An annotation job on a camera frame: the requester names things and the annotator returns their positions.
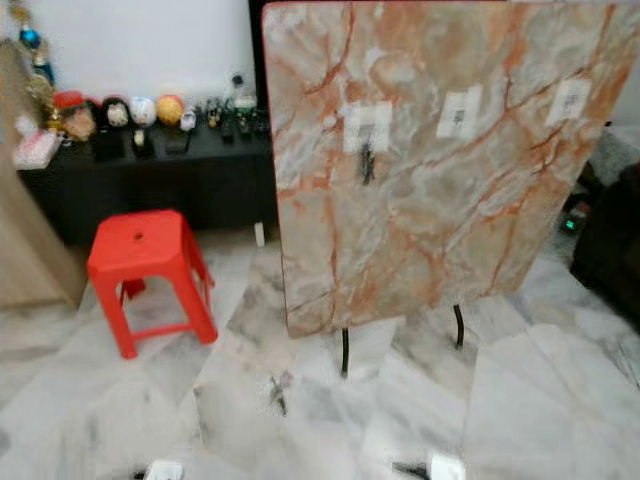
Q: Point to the red plastic stool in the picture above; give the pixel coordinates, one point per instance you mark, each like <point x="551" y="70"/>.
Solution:
<point x="145" y="248"/>

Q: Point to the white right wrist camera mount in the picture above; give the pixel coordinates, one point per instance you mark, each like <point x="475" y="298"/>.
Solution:
<point x="448" y="468"/>

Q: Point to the black low console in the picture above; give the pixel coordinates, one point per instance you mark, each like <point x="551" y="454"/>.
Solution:
<point x="200" y="190"/>

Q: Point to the light wooden cabinet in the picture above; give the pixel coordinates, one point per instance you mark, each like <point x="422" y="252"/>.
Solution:
<point x="35" y="215"/>

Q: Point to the black television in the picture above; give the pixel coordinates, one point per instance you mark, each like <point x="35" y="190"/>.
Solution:
<point x="258" y="50"/>

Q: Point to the black-haired round figurine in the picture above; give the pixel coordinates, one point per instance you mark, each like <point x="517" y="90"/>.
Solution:
<point x="113" y="113"/>

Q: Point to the white adhesive wall hook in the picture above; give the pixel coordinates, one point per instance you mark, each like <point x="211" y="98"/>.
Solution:
<point x="568" y="101"/>
<point x="459" y="111"/>
<point x="367" y="125"/>

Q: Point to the clear white bottle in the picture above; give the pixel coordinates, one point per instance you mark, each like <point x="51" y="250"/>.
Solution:
<point x="241" y="92"/>

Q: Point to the orange veined marble board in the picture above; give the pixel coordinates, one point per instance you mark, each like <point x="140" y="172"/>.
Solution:
<point x="460" y="225"/>

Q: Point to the gold and blue trophy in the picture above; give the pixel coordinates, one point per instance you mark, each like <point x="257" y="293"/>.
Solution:
<point x="35" y="65"/>

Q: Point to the black metal board leg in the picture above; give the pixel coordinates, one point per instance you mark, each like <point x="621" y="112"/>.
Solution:
<point x="345" y="354"/>
<point x="459" y="327"/>

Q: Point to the red-lidded clear jar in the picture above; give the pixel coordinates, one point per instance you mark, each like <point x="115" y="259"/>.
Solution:
<point x="74" y="118"/>

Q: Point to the black box with green light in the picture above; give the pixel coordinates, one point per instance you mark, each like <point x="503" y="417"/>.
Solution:
<point x="605" y="250"/>

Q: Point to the pink white tissue pack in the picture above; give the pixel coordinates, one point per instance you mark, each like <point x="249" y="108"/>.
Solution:
<point x="37" y="148"/>

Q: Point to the small white figurine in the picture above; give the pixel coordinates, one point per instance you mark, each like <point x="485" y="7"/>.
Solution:
<point x="188" y="120"/>

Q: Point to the short black remote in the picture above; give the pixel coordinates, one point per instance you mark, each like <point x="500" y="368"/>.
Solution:
<point x="176" y="143"/>

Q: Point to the black tape dispenser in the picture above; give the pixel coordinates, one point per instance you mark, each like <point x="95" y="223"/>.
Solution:
<point x="143" y="144"/>

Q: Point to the black flat wallet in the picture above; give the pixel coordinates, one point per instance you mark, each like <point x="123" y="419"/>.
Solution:
<point x="108" y="145"/>

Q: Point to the small dark figurine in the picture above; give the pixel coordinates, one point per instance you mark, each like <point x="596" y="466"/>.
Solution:
<point x="212" y="112"/>

